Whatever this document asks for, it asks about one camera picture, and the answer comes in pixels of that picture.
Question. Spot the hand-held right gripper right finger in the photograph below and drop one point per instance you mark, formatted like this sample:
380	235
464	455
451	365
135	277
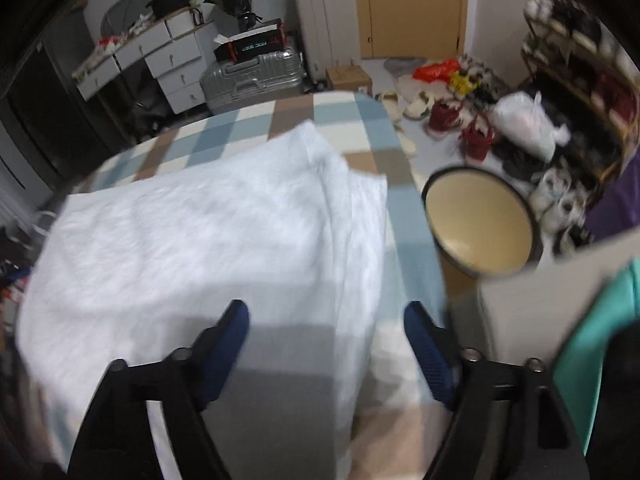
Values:
425	355

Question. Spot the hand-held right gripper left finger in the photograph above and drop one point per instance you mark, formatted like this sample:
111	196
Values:
227	345

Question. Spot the light grey sweatshirt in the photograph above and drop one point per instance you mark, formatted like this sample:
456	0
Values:
200	240

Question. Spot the cream round stool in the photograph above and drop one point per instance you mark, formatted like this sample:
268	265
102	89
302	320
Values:
480	220

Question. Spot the teal shirt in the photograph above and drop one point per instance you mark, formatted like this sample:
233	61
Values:
595	340

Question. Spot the black jacket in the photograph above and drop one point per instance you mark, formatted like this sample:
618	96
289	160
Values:
617	410

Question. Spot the pile of shoes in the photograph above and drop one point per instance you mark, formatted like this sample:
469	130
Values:
555	195

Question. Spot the purple cloth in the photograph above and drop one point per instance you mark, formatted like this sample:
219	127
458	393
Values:
617	200

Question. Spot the checked bed sheet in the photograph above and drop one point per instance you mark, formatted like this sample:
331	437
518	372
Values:
330	120

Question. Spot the white shoe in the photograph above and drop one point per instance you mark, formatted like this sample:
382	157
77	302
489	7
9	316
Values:
415	106

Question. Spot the white plastic bag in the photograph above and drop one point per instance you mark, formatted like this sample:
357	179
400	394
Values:
525	122

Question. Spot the silver suitcase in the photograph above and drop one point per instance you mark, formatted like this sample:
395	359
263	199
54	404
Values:
255	80

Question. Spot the yellow shoes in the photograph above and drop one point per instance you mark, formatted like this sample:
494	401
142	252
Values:
462	82

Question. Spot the orange plastic bag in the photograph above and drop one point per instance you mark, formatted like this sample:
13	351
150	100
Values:
435	70

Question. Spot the closed cardboard box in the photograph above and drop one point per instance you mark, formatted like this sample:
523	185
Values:
349	80

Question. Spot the grey floor mat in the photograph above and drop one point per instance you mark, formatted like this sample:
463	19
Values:
402	66

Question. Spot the white drawer desk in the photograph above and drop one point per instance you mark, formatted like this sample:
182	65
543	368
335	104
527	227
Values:
170	60

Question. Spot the dark cabinet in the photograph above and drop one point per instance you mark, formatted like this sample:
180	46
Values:
45	110

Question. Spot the black and red box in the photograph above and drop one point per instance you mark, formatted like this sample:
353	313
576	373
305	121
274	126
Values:
255	42

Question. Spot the white suitcase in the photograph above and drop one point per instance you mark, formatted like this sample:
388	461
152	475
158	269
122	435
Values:
325	20

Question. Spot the dark wrapped flower bouquet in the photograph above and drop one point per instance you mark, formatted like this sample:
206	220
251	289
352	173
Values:
235	5

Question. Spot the wooden shoe rack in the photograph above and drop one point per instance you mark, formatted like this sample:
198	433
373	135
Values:
580	50

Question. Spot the wooden door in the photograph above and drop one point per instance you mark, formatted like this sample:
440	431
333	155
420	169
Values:
410	5

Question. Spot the grey oval mirror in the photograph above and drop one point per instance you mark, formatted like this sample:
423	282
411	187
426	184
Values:
122	10

